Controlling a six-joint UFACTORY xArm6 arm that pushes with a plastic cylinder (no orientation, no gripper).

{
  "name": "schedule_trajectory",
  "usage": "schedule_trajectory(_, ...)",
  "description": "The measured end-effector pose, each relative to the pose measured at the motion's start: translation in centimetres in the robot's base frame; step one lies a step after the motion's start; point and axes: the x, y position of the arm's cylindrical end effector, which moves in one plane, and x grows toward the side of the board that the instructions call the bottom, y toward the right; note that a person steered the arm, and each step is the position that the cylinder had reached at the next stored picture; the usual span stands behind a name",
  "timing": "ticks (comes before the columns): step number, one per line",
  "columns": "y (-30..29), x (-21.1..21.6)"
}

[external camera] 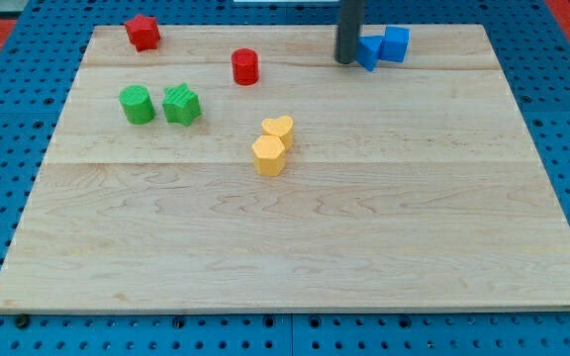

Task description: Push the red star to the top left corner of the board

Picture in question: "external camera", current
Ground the yellow heart block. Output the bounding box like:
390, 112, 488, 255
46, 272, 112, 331
261, 116, 294, 150

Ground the red cylinder block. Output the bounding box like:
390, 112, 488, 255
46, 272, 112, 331
231, 47, 259, 86

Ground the yellow hexagon block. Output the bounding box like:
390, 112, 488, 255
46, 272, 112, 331
251, 135, 285, 176

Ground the green star block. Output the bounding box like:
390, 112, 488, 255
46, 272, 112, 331
162, 83, 202, 127

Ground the blue triangle block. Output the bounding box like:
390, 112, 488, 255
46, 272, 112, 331
356, 36, 383, 72

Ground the blue cube block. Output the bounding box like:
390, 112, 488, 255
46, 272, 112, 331
379, 26, 411, 62

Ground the green cylinder block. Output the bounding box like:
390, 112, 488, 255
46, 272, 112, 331
119, 85, 155, 125

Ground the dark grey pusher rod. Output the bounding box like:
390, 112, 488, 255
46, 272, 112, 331
333, 0, 366, 64

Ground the red star block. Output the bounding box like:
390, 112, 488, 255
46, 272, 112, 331
124, 14, 161, 51

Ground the wooden board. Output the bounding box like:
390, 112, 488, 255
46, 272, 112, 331
0, 25, 570, 314

